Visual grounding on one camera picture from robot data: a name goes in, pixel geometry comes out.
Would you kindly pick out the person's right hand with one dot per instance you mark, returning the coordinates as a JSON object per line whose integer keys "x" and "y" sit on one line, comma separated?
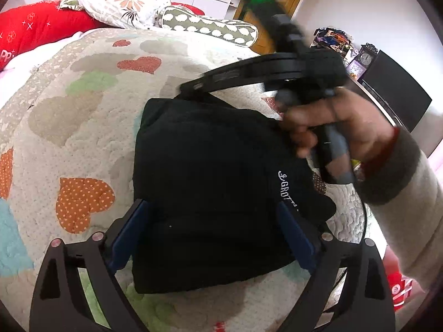
{"x": 363, "y": 124}

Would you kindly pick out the green pillow with white pattern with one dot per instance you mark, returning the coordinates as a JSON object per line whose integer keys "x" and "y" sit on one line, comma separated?
{"x": 207, "y": 27}

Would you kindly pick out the black pants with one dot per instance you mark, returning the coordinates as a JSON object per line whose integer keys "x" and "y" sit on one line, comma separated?
{"x": 207, "y": 179}

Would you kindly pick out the small ornate table clock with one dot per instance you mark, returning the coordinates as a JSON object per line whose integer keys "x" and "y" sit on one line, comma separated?
{"x": 365, "y": 57}

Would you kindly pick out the heart patterned quilt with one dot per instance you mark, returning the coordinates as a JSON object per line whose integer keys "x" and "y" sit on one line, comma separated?
{"x": 69, "y": 128}

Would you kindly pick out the red box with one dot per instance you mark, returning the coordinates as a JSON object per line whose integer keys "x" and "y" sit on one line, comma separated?
{"x": 398, "y": 283}

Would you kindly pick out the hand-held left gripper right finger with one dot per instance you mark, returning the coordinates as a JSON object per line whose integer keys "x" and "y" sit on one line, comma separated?
{"x": 294, "y": 235}

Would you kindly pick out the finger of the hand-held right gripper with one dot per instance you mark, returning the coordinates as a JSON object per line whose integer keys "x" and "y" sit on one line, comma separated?
{"x": 242, "y": 72}

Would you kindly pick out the red printed blanket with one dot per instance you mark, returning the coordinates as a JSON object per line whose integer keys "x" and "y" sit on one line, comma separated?
{"x": 34, "y": 27}

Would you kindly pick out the floral white pillow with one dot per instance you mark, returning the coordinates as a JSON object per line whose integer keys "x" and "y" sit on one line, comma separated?
{"x": 117, "y": 3}

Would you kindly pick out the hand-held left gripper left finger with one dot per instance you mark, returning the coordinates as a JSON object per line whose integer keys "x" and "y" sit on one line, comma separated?
{"x": 128, "y": 235}

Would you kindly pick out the black television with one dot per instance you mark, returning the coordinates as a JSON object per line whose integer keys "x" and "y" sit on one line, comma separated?
{"x": 398, "y": 90}

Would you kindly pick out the person's right forearm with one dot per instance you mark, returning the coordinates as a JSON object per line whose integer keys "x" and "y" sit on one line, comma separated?
{"x": 415, "y": 197}

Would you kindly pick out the cluttered white shelf unit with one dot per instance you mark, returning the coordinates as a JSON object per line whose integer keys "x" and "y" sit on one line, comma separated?
{"x": 332, "y": 38}

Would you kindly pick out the white bedsheet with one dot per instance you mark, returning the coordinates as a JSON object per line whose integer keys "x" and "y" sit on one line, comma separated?
{"x": 20, "y": 65}

